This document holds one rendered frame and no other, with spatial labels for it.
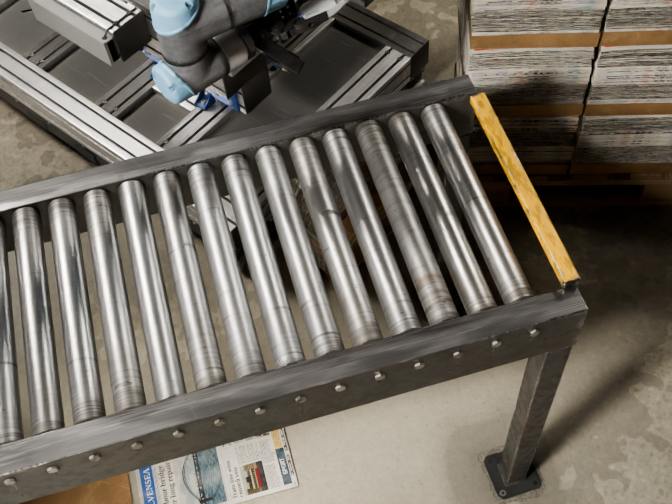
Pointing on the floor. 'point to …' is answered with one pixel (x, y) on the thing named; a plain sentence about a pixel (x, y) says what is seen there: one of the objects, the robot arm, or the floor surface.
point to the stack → (538, 130)
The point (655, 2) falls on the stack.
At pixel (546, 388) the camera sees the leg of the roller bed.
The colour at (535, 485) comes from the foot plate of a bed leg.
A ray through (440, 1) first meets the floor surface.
